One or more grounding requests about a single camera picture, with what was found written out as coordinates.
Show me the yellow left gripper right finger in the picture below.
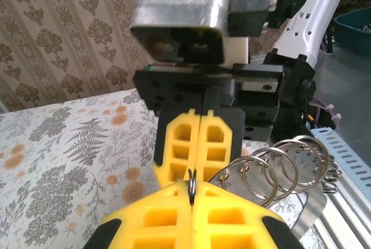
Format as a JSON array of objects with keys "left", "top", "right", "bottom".
[{"left": 192, "top": 181, "right": 304, "bottom": 249}]

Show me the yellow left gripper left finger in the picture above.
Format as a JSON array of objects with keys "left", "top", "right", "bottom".
[{"left": 82, "top": 181, "right": 194, "bottom": 249}]

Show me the teal plastic bin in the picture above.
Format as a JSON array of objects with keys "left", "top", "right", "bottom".
[{"left": 334, "top": 6, "right": 371, "bottom": 56}]

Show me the slotted grey cable duct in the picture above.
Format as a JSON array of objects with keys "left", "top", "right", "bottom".
[{"left": 311, "top": 128, "right": 371, "bottom": 192}]

